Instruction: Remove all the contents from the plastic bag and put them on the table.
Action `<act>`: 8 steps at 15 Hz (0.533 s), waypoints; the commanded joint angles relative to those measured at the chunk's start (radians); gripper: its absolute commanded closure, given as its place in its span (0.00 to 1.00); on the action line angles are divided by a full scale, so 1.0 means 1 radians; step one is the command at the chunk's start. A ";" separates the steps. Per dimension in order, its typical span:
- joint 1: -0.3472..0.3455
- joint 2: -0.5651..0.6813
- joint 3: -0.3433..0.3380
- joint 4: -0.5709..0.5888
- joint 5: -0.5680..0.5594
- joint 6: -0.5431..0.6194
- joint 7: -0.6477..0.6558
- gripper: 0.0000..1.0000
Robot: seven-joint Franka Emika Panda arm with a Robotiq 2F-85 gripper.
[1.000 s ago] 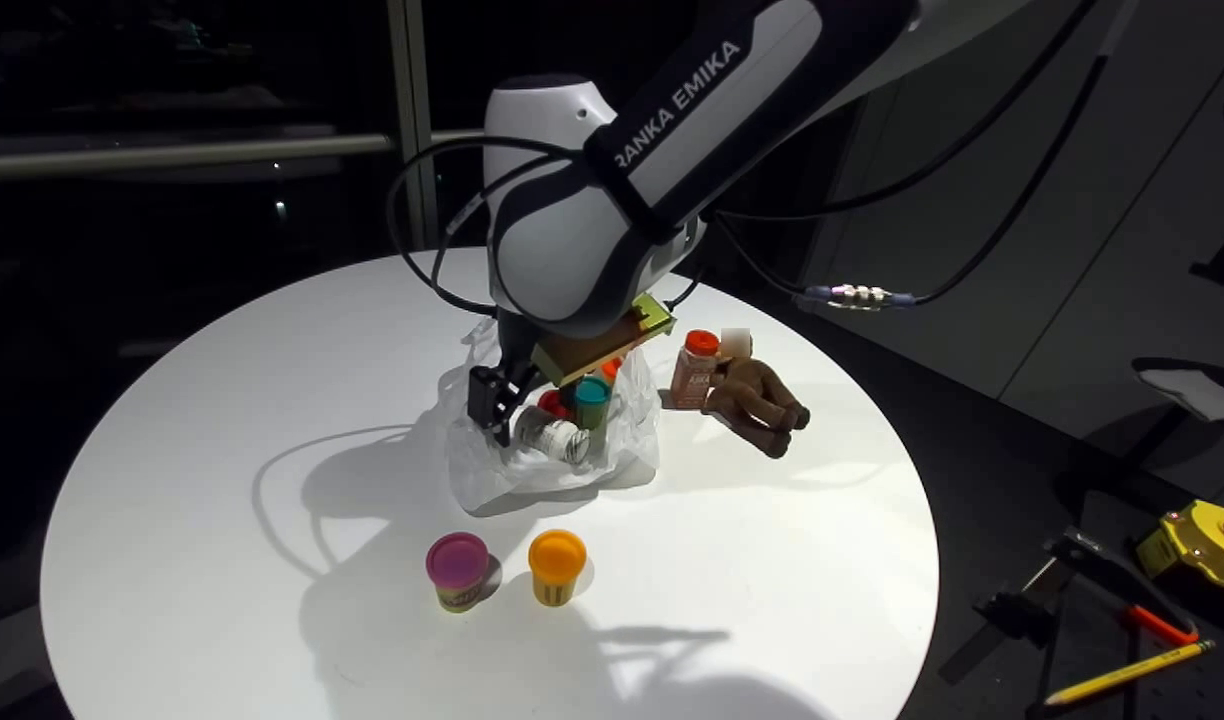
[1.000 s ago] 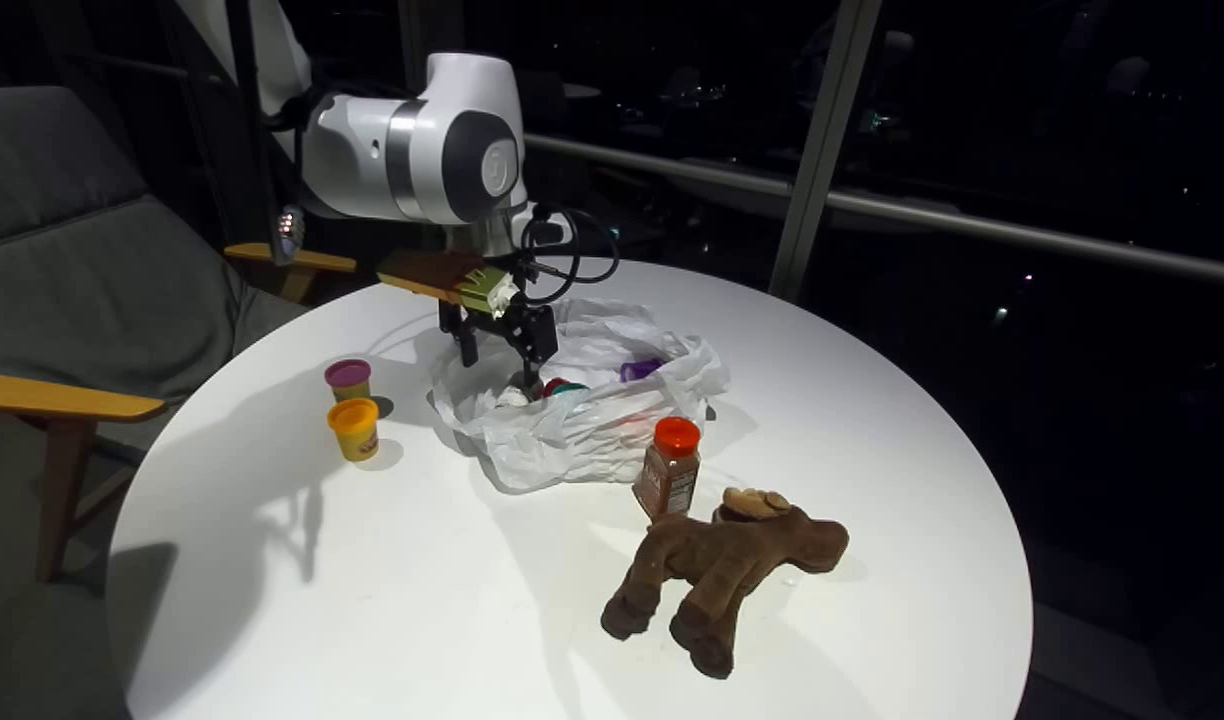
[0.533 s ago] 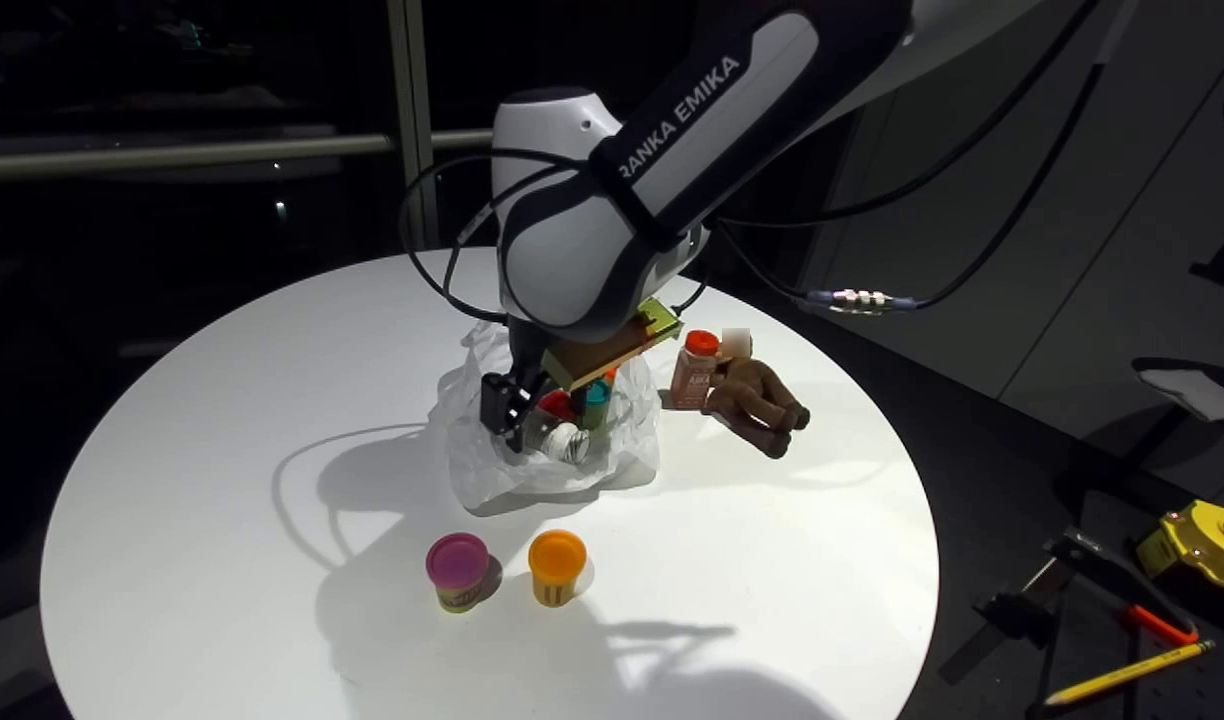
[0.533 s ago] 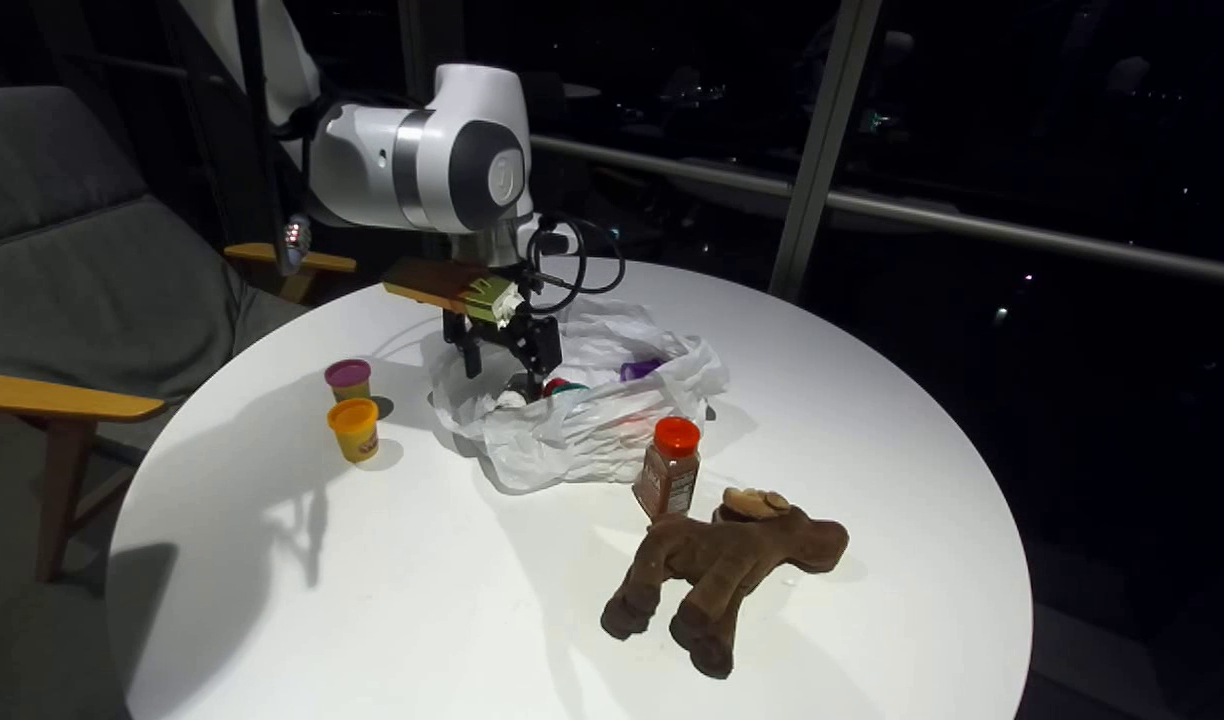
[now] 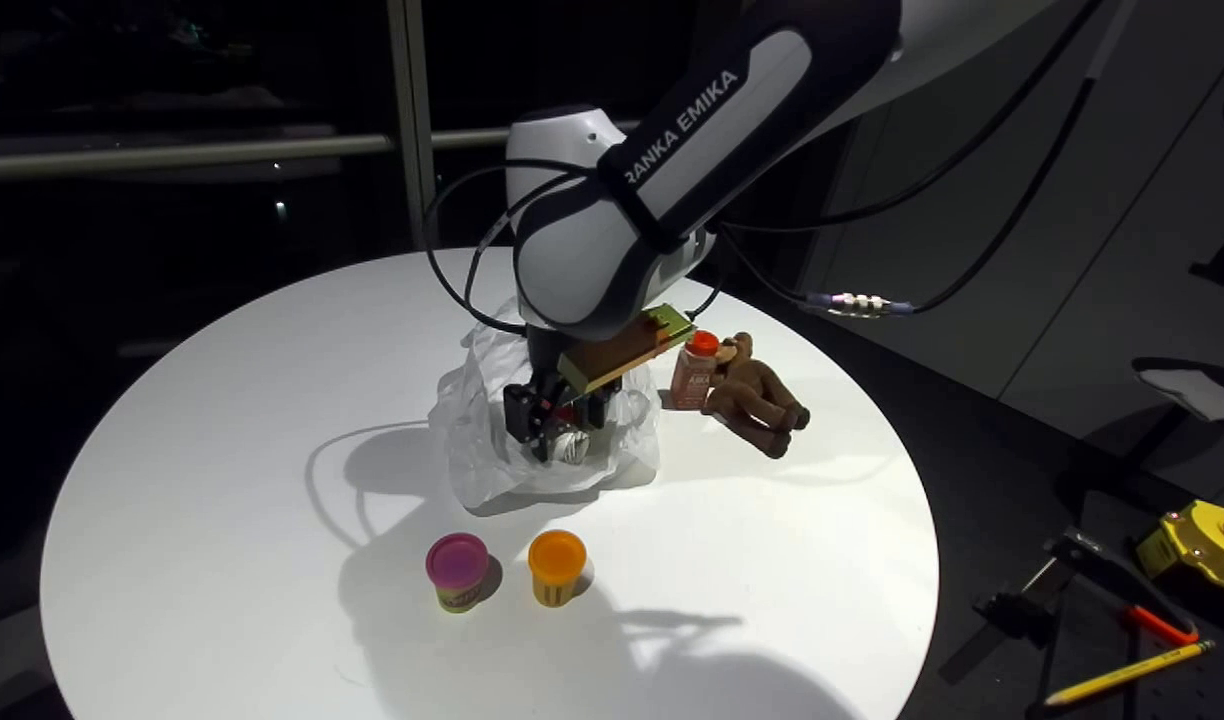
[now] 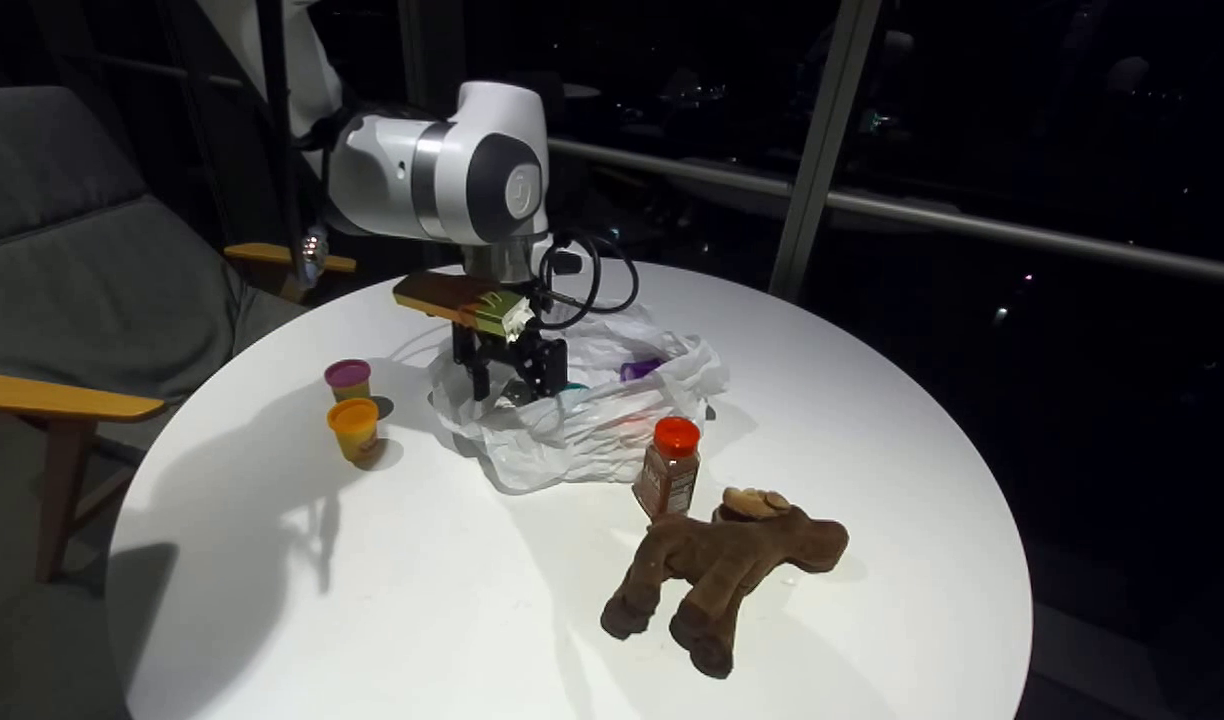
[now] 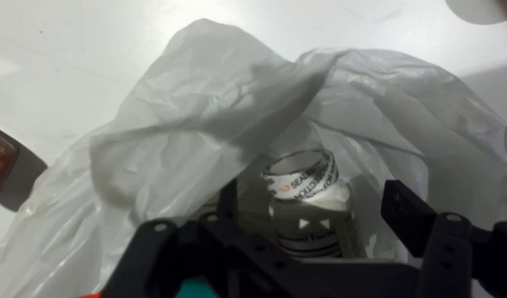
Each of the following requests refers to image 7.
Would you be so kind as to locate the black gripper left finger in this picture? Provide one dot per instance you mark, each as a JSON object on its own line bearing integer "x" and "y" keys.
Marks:
{"x": 209, "y": 258}

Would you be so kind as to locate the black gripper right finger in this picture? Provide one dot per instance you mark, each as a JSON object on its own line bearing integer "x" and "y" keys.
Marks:
{"x": 453, "y": 253}

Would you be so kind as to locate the white plastic bag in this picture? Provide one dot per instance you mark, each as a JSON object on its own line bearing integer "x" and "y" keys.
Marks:
{"x": 209, "y": 104}

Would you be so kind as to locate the white pill bottle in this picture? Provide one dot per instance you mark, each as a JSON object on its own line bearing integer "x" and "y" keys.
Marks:
{"x": 312, "y": 192}

